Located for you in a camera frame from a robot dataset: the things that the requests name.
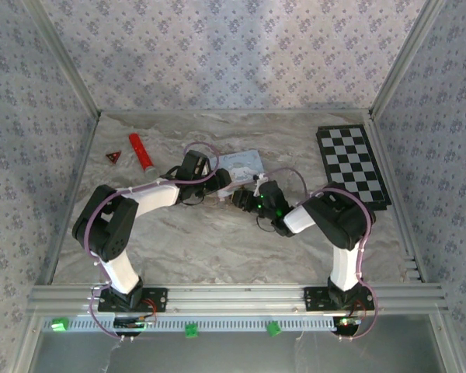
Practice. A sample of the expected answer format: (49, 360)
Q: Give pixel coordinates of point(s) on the clear printed plastic bag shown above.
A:
(240, 163)

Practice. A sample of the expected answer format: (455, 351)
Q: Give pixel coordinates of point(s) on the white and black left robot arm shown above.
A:
(118, 274)

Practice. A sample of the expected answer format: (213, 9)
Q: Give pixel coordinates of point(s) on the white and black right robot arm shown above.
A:
(343, 272)

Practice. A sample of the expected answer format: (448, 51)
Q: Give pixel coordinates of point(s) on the red tube with silver end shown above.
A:
(140, 151)

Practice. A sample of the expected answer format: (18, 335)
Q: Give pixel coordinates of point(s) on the red and black triangle piece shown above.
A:
(113, 157)

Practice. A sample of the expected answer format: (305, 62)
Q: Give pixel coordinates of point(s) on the black and grey chessboard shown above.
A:
(345, 155)

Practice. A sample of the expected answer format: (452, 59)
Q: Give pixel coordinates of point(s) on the green terminal block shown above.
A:
(273, 328)
(190, 331)
(59, 325)

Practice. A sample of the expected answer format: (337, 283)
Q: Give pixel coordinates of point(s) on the small circuit board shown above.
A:
(134, 323)
(348, 321)

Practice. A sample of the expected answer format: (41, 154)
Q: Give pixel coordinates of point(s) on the grey metal sheet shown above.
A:
(233, 355)

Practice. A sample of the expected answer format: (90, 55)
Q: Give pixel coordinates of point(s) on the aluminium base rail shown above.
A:
(233, 299)

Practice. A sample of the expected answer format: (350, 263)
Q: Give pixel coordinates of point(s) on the aluminium frame side rail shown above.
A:
(78, 175)
(405, 241)

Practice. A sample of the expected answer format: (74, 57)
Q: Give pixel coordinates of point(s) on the aluminium frame corner post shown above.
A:
(67, 58)
(402, 58)

